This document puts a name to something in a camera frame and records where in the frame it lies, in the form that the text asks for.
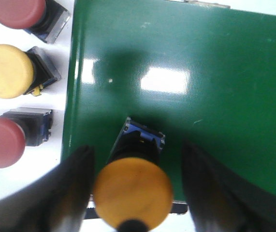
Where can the silver conveyor frame rail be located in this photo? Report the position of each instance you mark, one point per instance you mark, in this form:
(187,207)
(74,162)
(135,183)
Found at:
(178,208)

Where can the yellow mushroom push button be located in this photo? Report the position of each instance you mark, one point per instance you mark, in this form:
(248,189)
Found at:
(132,193)
(25,72)

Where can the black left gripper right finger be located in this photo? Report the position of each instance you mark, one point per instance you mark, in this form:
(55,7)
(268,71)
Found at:
(219,200)

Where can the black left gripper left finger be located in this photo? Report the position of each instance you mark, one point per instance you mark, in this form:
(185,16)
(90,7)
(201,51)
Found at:
(56,202)

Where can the green conveyor belt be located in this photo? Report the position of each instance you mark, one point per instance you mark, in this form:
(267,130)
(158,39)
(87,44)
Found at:
(200,74)

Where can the red mushroom push button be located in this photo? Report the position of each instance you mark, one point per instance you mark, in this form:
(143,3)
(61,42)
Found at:
(44,19)
(22,127)

